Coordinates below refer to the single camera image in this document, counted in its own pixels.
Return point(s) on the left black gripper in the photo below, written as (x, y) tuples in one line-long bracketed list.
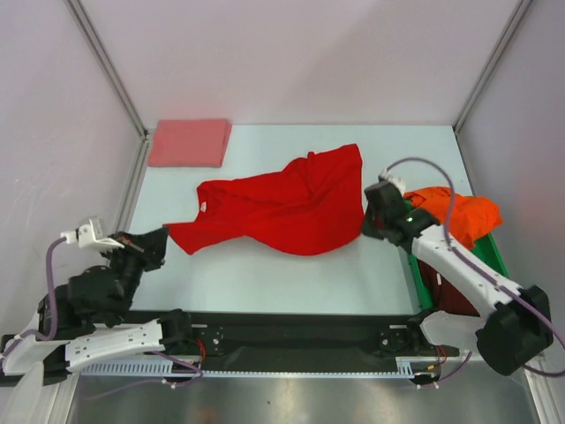
[(154, 243)]

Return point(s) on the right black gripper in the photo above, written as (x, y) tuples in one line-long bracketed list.
[(377, 213)]

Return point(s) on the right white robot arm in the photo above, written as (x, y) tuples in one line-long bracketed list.
[(512, 323)]

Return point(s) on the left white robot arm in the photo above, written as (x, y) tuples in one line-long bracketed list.
[(81, 322)]

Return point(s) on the orange t-shirt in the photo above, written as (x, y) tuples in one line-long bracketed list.
[(472, 217)]

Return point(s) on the dark red t-shirt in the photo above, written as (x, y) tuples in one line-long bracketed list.
[(443, 294)]

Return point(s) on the folded pink t-shirt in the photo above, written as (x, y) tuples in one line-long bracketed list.
[(189, 143)]

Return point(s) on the green plastic bin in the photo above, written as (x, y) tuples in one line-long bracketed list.
[(485, 249)]

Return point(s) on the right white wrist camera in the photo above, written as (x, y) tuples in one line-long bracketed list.
[(400, 185)]

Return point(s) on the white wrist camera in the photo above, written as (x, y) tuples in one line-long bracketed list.
[(90, 236), (400, 185)]

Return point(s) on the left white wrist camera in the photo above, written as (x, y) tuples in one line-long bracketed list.
[(90, 236)]

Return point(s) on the left aluminium side rail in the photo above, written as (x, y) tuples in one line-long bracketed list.
[(125, 212)]

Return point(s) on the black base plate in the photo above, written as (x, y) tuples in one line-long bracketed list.
[(311, 343)]

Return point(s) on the right aluminium frame post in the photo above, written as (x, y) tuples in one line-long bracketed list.
[(508, 33)]

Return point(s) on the aluminium frame post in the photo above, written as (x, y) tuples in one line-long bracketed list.
[(94, 41), (508, 33)]

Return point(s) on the left aluminium frame post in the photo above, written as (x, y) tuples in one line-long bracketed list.
[(94, 41)]

